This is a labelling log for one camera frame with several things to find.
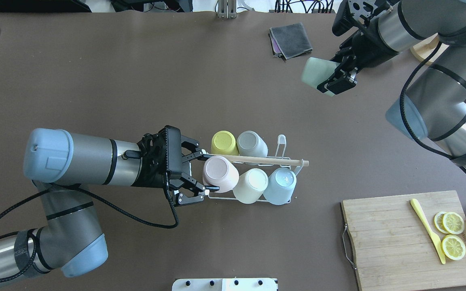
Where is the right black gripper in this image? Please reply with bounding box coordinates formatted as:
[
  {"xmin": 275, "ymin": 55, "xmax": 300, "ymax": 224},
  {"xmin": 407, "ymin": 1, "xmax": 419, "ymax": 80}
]
[{"xmin": 316, "ymin": 28, "xmax": 387, "ymax": 96}]

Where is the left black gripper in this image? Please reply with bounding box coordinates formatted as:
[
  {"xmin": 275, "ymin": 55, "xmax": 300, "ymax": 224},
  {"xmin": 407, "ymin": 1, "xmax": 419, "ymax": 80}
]
[{"xmin": 137, "ymin": 125, "xmax": 220, "ymax": 207}]

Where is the pink cup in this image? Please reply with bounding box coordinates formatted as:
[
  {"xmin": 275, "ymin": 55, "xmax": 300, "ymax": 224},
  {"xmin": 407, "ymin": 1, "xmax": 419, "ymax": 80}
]
[{"xmin": 202, "ymin": 156, "xmax": 240, "ymax": 193}]

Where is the mint green cup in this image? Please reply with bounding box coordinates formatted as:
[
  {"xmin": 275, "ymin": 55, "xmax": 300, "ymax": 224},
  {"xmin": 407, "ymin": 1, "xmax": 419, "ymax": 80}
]
[{"xmin": 301, "ymin": 57, "xmax": 340, "ymax": 97}]

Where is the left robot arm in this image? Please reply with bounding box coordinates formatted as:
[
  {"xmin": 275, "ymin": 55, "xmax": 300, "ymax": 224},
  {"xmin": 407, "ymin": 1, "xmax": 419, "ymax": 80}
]
[{"xmin": 0, "ymin": 125, "xmax": 219, "ymax": 288}]

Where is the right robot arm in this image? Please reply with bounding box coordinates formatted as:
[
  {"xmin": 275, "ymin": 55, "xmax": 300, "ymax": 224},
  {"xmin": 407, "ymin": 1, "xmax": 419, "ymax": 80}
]
[{"xmin": 302, "ymin": 0, "xmax": 466, "ymax": 173}]

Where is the yellow cup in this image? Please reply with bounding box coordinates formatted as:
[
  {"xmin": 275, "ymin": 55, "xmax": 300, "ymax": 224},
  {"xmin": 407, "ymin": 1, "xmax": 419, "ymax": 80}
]
[{"xmin": 211, "ymin": 131, "xmax": 239, "ymax": 156}]

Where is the cream white cup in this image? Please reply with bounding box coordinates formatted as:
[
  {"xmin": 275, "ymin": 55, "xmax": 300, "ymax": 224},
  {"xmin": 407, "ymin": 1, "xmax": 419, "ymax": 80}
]
[{"xmin": 233, "ymin": 168, "xmax": 269, "ymax": 204}]

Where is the grey cup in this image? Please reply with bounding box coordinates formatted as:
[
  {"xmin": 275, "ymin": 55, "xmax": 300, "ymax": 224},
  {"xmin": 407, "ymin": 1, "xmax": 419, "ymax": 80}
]
[{"xmin": 237, "ymin": 131, "xmax": 268, "ymax": 157}]

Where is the light blue cup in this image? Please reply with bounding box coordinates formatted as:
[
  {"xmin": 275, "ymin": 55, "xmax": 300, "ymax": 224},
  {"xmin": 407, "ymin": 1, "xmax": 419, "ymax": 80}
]
[{"xmin": 263, "ymin": 167, "xmax": 297, "ymax": 206}]

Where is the grey folded cloth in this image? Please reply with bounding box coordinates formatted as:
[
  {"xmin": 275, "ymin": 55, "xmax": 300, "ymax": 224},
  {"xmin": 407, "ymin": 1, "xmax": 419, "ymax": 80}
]
[{"xmin": 269, "ymin": 22, "xmax": 313, "ymax": 60}]

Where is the purple cloth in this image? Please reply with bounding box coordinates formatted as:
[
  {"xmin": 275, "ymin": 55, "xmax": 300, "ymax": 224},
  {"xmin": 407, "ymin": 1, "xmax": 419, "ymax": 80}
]
[{"xmin": 268, "ymin": 33, "xmax": 286, "ymax": 61}]

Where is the wooden mug tree stand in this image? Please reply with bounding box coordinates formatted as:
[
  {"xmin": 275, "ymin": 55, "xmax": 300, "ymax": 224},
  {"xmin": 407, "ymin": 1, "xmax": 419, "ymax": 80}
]
[{"xmin": 410, "ymin": 34, "xmax": 449, "ymax": 65}]

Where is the lemon slice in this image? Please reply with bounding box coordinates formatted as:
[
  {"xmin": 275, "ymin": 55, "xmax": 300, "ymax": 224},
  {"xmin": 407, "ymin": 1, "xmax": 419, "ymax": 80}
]
[
  {"xmin": 441, "ymin": 234, "xmax": 466, "ymax": 260},
  {"xmin": 442, "ymin": 212, "xmax": 465, "ymax": 235},
  {"xmin": 433, "ymin": 211, "xmax": 450, "ymax": 234}
]

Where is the wooden cutting board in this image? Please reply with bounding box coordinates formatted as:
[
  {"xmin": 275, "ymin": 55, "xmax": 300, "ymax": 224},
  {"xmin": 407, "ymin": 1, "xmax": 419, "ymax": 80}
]
[{"xmin": 341, "ymin": 190, "xmax": 466, "ymax": 291}]

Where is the yellow plastic knife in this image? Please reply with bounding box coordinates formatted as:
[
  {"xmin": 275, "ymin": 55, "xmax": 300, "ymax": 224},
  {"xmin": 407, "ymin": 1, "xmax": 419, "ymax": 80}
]
[{"xmin": 410, "ymin": 198, "xmax": 446, "ymax": 264}]

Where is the white wire cup rack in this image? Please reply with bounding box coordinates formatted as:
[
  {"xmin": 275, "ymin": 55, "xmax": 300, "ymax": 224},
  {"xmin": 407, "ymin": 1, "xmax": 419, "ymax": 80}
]
[{"xmin": 202, "ymin": 131, "xmax": 309, "ymax": 206}]

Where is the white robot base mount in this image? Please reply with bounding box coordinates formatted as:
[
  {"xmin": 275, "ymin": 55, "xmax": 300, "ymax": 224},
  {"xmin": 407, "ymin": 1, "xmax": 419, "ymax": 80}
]
[{"xmin": 172, "ymin": 277, "xmax": 279, "ymax": 291}]

